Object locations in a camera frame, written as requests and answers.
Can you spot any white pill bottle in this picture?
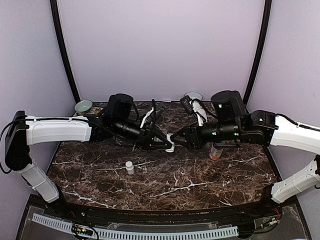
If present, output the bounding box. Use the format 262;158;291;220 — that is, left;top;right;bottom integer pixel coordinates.
165;133;175;153
125;161;135;175

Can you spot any black right frame post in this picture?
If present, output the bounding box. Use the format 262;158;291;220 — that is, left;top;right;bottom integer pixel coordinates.
243;0;272;106

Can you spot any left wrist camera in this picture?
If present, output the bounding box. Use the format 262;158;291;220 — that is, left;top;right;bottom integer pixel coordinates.
140;102;165;129

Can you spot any black left frame post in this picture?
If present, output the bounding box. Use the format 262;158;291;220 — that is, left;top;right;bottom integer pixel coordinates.
49;0;81;103

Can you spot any black frame post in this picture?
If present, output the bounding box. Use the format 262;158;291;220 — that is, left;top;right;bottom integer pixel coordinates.
243;0;272;106
49;0;81;103

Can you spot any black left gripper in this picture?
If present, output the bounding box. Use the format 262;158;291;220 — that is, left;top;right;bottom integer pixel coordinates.
114;117;173;151

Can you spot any orange pill bottle grey cap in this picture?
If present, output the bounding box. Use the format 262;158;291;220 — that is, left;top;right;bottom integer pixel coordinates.
209;141;225;161

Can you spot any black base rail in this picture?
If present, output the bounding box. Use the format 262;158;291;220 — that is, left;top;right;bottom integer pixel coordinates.
24;192;298;226

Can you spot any white pill bottle front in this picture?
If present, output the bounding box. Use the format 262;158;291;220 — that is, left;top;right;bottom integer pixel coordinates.
125;161;135;175

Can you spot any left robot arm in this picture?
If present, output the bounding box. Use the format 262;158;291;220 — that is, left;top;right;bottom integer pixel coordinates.
1;93;174;218

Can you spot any small teal patterned bowl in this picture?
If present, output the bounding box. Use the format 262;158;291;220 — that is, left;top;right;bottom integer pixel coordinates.
184;91;203;101

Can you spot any teal bowl on plate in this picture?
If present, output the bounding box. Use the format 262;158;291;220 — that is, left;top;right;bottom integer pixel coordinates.
74;99;93;115

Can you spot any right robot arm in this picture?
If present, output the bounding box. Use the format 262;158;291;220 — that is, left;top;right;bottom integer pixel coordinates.
170;90;320;217

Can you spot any square floral ceramic plate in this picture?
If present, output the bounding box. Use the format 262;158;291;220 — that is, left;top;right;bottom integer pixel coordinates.
88;107;103;115

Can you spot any white slotted cable duct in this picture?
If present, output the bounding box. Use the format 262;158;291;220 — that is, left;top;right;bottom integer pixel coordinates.
31;213;239;240

